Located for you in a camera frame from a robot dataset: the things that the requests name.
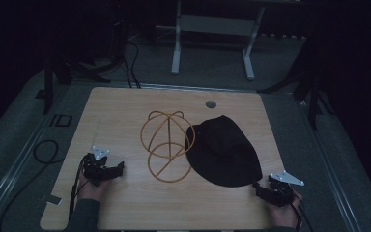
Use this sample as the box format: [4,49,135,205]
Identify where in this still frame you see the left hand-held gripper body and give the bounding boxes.
[81,145,119,188]

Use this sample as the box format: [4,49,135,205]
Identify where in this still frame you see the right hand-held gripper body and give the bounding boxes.
[260,170,305,208]

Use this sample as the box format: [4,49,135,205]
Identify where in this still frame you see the black brimmed hat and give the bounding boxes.
[185,114,264,189]

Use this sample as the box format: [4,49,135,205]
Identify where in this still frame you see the gold wire hat stand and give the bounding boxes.
[140,110,196,184]

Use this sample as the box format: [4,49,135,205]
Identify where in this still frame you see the person's left hand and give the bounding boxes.
[76,171,113,203]

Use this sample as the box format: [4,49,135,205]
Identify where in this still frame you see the person's right hand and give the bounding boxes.
[266,188,303,229]

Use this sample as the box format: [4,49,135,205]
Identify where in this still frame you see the black tripod stand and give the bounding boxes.
[42,38,127,115]
[256,42,337,131]

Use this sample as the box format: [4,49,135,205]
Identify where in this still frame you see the right hand-held gripper cable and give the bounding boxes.
[289,191,315,232]

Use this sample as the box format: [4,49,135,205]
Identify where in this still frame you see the hand-held gripper cable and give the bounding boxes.
[289,191,315,232]
[68,156,88,221]

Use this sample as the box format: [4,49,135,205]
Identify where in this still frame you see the left hand-held gripper cable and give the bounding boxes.
[68,156,88,221]

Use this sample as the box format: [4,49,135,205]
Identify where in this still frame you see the black floor cable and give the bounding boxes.
[0,138,66,232]

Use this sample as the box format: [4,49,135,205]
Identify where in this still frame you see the black hanging cables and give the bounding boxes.
[121,38,142,90]

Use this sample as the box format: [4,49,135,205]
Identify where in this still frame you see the white metal table frame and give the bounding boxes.
[155,0,268,81]

